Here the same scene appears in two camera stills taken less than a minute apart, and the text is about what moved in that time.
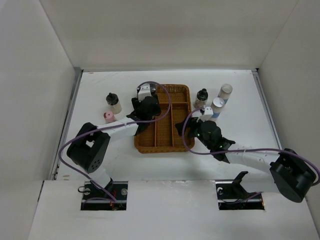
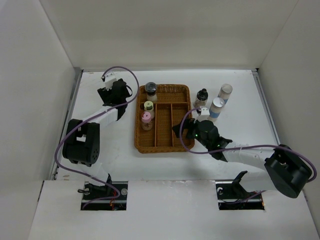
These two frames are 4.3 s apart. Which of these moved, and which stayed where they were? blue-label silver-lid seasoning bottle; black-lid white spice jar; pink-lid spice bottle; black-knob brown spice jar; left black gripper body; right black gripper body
Moved: left black gripper body; pink-lid spice bottle
Stayed: right black gripper body; black-lid white spice jar; blue-label silver-lid seasoning bottle; black-knob brown spice jar
